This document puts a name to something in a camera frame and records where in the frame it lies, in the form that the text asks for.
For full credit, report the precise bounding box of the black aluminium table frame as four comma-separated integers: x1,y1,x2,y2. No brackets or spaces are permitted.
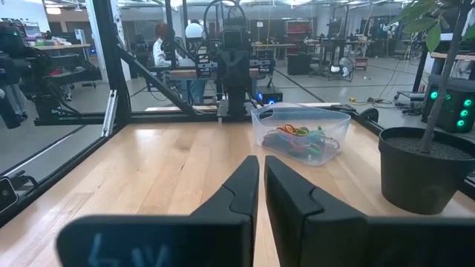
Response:
0,0,475,228

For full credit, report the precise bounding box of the black box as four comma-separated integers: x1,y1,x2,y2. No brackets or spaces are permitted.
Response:
286,53,312,76

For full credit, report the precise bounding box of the red tool cabinet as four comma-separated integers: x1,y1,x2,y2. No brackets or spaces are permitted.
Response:
285,20,312,45

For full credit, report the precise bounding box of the green plant in black pot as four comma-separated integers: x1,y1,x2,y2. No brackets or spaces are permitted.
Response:
378,0,475,216

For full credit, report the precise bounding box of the black computer with green lights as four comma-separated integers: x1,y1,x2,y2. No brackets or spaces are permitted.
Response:
422,76,475,134

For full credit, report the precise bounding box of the black floor fan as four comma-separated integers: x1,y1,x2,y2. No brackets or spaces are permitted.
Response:
328,56,356,82

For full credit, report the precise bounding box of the black computer with blue light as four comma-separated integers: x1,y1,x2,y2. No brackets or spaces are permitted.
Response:
255,85,284,106

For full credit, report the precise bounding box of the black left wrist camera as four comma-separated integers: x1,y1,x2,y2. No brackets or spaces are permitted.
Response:
222,29,244,49

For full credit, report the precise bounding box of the person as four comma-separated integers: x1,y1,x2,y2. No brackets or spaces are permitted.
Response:
0,24,30,129
152,22,180,68

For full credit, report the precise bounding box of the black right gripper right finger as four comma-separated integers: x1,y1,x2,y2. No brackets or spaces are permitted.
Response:
263,155,475,267

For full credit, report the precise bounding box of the small black camera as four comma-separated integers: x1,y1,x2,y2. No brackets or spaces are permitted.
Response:
0,177,19,215

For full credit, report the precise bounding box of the clear plastic bin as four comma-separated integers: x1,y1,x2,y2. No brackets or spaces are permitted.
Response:
251,102,352,167

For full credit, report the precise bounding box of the silver aluminium bracket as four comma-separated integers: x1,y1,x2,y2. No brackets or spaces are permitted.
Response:
102,88,119,138

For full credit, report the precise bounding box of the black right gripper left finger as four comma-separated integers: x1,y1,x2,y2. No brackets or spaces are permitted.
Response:
55,155,260,267

